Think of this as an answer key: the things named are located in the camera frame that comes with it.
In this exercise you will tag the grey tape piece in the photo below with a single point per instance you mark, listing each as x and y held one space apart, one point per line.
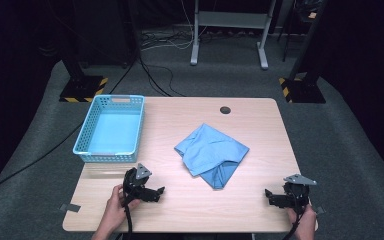
70 208
320 210

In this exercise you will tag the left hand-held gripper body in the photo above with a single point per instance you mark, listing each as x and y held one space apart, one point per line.
136 182

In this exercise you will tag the person's right hand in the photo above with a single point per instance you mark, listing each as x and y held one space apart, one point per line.
306 220

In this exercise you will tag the white metal stand frame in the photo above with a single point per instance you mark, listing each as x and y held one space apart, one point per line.
230 19

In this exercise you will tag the blue plastic basket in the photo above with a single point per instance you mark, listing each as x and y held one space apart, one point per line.
113 133

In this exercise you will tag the black stand with striped base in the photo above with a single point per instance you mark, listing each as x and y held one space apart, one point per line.
81 88
301 90

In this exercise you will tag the person's left hand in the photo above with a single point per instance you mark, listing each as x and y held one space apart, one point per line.
115 208

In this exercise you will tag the blue short-sleeved shirt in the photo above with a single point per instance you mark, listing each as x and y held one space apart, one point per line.
210 153

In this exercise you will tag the black cabinet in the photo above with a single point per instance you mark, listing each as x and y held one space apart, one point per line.
103 33

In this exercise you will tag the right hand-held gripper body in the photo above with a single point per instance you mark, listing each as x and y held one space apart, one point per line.
296 191

